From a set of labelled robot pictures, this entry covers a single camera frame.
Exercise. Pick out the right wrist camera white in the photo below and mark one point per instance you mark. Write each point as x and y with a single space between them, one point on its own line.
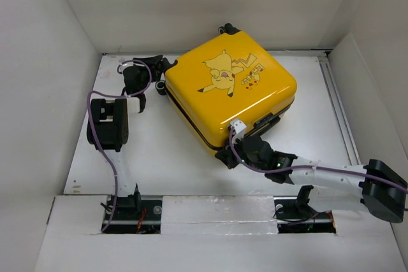
237 129

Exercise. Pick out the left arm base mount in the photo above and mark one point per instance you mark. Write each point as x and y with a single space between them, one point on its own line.
135 214

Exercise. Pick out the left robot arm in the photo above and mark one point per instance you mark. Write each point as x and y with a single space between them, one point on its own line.
108 128

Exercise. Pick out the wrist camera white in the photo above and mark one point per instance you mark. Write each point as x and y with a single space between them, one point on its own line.
122 65
237 129

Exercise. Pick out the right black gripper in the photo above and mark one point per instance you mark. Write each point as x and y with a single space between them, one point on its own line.
225 156

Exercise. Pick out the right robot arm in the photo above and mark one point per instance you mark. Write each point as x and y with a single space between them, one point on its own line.
372 187

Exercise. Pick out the white foam board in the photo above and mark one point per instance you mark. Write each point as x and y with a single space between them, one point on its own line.
218 215

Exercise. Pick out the yellow hard-shell suitcase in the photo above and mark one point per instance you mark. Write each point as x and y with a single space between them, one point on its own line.
229 77

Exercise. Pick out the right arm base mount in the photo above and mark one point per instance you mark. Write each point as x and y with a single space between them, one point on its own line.
295 216

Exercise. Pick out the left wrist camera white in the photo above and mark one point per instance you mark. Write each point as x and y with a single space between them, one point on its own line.
122 65

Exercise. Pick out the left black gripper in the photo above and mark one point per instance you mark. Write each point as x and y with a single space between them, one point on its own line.
156 60

